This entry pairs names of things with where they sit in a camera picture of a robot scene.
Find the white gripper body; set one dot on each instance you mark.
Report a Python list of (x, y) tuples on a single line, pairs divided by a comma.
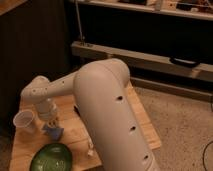
[(47, 110)]

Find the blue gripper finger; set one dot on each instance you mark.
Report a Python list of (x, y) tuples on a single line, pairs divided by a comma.
[(54, 133)]

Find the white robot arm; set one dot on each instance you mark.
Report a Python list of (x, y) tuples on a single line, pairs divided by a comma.
[(99, 91)]

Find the green bowl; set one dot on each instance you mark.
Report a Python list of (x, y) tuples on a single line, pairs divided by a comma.
[(52, 157)]

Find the clear plastic cup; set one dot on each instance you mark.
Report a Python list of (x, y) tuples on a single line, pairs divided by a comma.
[(25, 120)]

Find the small white object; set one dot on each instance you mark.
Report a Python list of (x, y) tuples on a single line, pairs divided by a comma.
[(90, 152)]

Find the dark cabinet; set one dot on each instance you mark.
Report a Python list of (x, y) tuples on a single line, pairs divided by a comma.
[(33, 41)]

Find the metal pole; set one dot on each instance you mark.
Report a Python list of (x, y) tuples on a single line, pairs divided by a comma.
[(82, 40)]

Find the grey metal beam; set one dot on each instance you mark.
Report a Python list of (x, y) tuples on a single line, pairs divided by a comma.
[(140, 60)]

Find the wooden shelf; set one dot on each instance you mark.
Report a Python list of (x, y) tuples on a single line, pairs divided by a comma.
[(142, 8)]

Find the black handle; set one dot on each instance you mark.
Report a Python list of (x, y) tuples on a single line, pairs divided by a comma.
[(183, 63)]

